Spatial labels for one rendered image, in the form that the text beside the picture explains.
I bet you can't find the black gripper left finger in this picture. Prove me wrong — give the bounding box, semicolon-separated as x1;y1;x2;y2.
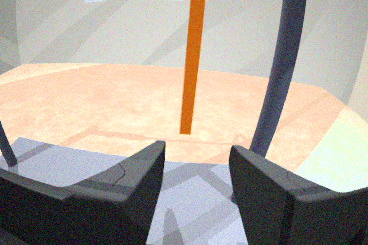
0;139;165;245

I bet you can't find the orange handle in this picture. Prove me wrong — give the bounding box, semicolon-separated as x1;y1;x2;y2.
180;0;205;135

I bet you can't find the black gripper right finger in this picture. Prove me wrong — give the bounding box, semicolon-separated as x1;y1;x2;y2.
228;144;368;245

